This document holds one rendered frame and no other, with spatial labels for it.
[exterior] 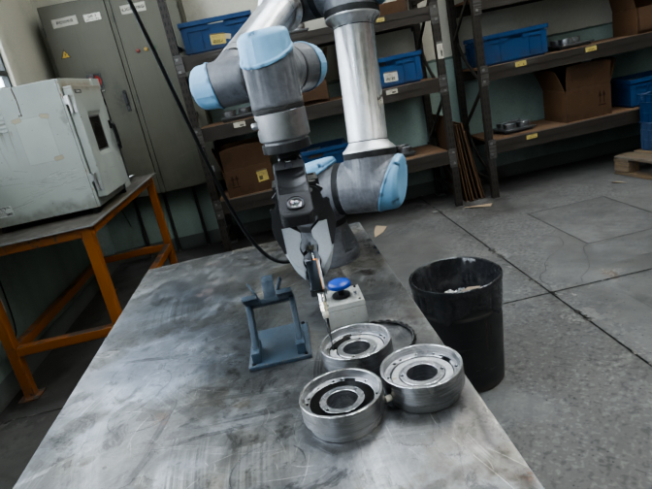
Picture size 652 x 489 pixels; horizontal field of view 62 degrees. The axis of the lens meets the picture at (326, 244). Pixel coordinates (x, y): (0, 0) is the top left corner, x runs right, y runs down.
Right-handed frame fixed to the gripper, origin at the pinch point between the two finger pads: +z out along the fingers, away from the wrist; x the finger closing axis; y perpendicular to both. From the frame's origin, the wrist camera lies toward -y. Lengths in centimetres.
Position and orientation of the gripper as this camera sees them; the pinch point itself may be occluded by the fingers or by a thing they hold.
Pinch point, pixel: (314, 271)
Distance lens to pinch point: 83.4
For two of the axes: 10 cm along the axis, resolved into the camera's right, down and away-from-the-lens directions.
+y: -0.9, -2.9, 9.5
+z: 2.0, 9.3, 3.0
